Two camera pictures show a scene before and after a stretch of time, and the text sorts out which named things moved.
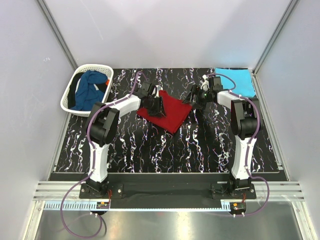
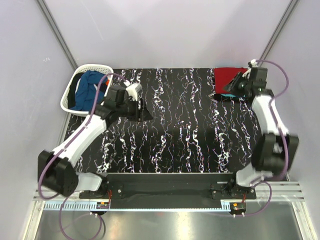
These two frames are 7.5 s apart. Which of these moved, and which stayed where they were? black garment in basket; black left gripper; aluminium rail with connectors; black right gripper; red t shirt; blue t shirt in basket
Moved: black left gripper; red t shirt; black right gripper
Stayed: black garment in basket; blue t shirt in basket; aluminium rail with connectors
